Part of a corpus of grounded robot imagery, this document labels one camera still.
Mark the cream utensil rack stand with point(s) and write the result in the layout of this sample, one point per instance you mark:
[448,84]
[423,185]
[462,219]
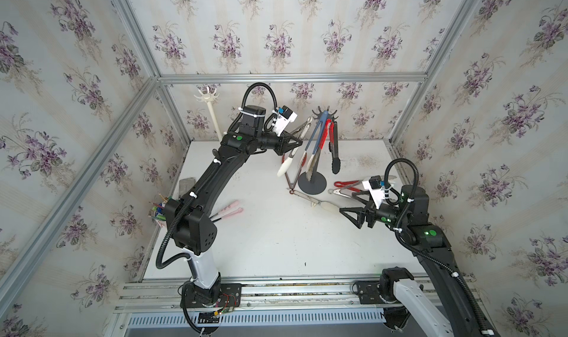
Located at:
[208,95]

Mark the aluminium front rail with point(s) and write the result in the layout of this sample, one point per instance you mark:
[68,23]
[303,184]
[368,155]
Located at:
[256,293]

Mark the grey whiteboard eraser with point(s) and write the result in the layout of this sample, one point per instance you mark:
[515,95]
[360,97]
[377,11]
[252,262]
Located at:
[185,185]

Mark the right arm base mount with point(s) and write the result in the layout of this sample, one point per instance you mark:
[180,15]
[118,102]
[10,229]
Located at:
[382,291]

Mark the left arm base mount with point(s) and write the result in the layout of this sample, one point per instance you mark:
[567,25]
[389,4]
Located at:
[203,308]

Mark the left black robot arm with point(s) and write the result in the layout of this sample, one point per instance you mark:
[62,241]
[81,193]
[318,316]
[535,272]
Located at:
[190,229]

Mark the pink cup of pens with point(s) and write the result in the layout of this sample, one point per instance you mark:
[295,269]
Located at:
[156,213]

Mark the white tipped tongs at right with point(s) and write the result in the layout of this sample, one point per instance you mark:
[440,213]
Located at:
[345,193]

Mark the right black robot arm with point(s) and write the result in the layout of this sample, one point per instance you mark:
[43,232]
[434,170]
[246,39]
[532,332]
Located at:
[460,314]

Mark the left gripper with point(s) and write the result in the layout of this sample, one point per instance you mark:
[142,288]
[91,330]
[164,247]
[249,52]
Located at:
[282,143]

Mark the red handled steel tongs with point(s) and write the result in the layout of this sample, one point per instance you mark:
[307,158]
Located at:
[318,149]

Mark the red handled tongs at right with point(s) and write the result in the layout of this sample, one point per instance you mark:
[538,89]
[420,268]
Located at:
[351,185]

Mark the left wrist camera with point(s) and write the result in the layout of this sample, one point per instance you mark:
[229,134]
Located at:
[283,117]

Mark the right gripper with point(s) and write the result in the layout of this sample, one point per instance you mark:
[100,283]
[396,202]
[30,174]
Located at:
[371,212]

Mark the dark grey utensil rack stand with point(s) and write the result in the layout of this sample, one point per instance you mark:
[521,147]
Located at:
[318,183]

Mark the black steel tongs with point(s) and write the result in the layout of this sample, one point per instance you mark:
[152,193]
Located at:
[334,147]

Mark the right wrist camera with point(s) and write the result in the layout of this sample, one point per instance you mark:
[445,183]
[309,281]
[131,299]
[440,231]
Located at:
[380,191]

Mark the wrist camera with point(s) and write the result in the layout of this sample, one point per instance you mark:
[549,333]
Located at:
[380,191]
[283,117]

